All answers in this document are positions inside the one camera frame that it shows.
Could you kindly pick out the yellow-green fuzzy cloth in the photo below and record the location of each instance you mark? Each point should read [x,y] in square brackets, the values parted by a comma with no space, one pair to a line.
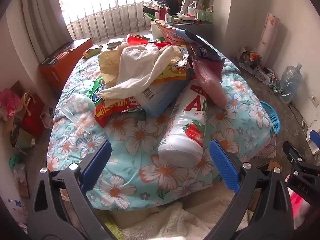
[110,227]

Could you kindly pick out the white paper cup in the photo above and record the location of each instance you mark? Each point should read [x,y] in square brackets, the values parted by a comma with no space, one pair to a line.
[156,30]

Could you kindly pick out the beige snack packet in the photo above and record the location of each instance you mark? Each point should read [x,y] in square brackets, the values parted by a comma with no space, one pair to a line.
[114,44]

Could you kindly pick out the beige crumpled bag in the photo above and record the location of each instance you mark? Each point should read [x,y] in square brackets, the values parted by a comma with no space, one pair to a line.
[107,62]

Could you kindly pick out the yellow snack box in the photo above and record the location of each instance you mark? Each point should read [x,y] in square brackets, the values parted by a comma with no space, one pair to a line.
[170,73]

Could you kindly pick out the dark clothes pile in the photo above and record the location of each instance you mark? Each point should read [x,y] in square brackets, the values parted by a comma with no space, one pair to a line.
[165,1]

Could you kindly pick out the white board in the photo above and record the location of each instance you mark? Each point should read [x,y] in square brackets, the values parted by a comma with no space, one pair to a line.
[313,148]

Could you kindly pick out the yellow snack packet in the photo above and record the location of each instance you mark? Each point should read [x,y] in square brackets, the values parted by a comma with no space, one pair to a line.
[91,52]

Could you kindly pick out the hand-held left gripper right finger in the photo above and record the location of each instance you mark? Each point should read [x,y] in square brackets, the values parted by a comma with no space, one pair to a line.
[225,165]

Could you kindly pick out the red thermos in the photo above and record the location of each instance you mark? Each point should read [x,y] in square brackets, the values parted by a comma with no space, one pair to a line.
[162,12]

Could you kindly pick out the orange cardboard box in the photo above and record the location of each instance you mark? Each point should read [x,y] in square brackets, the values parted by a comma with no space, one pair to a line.
[63,62]

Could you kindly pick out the floral rolled mat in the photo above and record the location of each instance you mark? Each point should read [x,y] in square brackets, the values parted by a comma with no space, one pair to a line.
[268,35]

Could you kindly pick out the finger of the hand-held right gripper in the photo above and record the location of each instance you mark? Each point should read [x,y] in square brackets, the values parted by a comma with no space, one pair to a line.
[303,165]
[315,137]

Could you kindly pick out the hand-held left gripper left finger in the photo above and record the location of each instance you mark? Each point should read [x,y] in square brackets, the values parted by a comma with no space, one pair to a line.
[96,165]

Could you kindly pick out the white power strip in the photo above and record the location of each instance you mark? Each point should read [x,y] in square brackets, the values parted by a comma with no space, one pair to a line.
[262,76]

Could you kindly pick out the clear water jug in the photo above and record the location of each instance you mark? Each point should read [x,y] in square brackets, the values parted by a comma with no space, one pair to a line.
[290,85]

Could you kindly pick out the dark purple snack bag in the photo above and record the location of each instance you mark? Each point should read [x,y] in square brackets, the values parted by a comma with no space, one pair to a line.
[205,50]

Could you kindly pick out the green storage basket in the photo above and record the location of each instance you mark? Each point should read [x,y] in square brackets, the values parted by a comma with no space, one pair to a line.
[205,16]

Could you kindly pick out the metal window railing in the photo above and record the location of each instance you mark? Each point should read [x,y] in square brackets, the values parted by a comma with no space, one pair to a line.
[110,22]

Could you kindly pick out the floral blanket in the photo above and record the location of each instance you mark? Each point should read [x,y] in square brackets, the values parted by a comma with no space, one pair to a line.
[130,140]

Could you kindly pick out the orange chip bag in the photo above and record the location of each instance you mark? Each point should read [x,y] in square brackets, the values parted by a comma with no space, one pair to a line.
[172,31]

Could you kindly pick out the blue plastic basket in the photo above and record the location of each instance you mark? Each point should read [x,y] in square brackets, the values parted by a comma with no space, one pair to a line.
[271,117]

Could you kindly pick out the white plastic bag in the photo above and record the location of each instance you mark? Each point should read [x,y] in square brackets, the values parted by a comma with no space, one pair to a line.
[192,7]

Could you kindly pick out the red shopping bag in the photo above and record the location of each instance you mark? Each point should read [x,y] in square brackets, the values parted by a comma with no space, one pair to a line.
[32,117]

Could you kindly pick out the clear plastic cup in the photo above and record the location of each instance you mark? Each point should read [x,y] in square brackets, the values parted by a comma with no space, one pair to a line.
[77,110]

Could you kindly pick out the light blue box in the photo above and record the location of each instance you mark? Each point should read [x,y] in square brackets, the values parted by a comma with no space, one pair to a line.
[162,95]

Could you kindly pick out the white fleece clothing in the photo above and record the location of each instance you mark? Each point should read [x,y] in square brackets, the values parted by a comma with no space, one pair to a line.
[175,222]

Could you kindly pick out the white cloth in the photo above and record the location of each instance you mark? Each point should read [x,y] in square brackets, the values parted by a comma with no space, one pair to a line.
[135,62]

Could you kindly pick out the orange black clutter pile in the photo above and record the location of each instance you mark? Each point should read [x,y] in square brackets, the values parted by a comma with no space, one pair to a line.
[250,56]

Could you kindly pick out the green chip bag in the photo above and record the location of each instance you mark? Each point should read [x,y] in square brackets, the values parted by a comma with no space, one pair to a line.
[117,110]

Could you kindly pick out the pink plastic bag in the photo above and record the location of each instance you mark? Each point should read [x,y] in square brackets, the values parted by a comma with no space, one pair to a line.
[303,215]

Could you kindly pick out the white strawberry yogurt bottle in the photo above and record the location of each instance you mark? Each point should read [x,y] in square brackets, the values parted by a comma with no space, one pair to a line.
[185,135]

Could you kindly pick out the red snack bag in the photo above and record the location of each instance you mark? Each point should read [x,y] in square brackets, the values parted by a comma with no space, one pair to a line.
[136,39]

